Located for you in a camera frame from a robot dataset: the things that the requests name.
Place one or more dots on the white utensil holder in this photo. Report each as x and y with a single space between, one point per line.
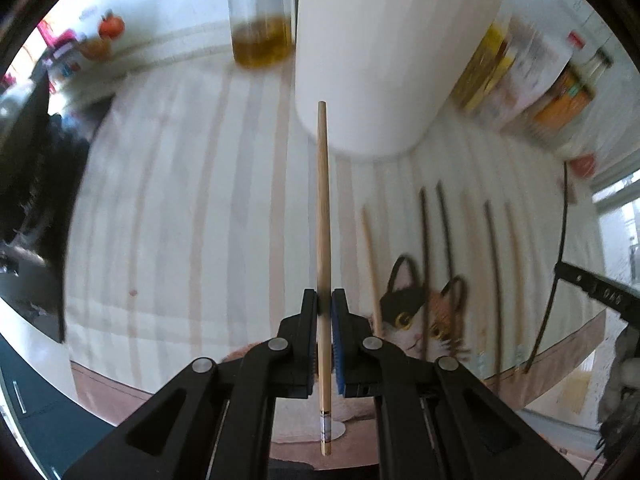
380 60

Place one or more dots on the small red object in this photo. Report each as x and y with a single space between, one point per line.
582 165

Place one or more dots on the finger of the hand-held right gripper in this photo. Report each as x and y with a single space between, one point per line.
595 287

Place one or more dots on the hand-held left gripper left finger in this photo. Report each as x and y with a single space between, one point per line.
309 312

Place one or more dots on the striped cat print tablecloth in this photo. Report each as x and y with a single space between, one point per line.
200 210

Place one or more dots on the person's right hand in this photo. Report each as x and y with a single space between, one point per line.
620 370

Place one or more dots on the red tomato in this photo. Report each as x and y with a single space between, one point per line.
111 26

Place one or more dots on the dark cabinet door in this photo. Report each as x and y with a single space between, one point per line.
45 390

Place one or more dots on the light wooden chopstick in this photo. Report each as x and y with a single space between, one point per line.
324 210
371 265

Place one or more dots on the window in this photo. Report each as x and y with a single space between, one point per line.
617 220

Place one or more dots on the black stove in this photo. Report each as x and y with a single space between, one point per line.
35 210

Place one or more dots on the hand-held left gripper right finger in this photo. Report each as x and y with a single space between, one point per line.
340 340

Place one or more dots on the orange label sauce bottle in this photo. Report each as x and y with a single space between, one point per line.
565 100

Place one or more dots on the yellow label bottle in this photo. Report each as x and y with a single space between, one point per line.
487 70

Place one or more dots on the glass oil jar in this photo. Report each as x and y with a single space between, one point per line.
260 35

